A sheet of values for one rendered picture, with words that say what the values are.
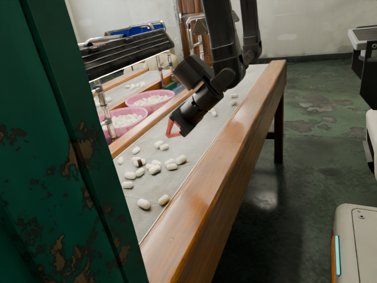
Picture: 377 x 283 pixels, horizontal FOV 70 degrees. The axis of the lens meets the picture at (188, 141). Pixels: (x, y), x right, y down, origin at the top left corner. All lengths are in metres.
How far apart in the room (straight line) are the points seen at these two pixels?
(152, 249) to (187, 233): 0.07
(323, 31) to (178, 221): 5.10
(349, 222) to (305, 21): 4.49
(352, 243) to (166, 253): 0.87
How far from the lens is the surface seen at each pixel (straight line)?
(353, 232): 1.31
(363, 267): 1.19
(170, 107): 1.27
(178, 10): 6.00
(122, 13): 6.79
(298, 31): 5.50
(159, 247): 0.55
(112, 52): 0.79
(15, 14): 0.19
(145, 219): 0.66
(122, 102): 1.50
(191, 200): 0.64
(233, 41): 0.60
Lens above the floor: 1.16
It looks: 26 degrees down
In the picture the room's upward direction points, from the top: 9 degrees counter-clockwise
